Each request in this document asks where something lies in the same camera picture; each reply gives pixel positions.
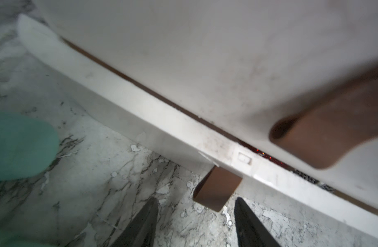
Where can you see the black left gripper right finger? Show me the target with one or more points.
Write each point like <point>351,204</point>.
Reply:
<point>250,230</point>

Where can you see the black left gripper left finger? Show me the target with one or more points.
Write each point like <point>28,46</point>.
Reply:
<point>141,230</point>

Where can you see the white bottom drawer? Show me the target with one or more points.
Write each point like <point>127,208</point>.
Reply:
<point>140,116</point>

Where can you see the white drawer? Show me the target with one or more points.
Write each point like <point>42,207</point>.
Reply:
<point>240,65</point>
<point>140,116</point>

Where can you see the teal toy microphone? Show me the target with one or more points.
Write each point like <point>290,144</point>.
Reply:
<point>27,146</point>

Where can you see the brown bottom drawer handle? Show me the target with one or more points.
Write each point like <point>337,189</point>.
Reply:
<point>216,188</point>

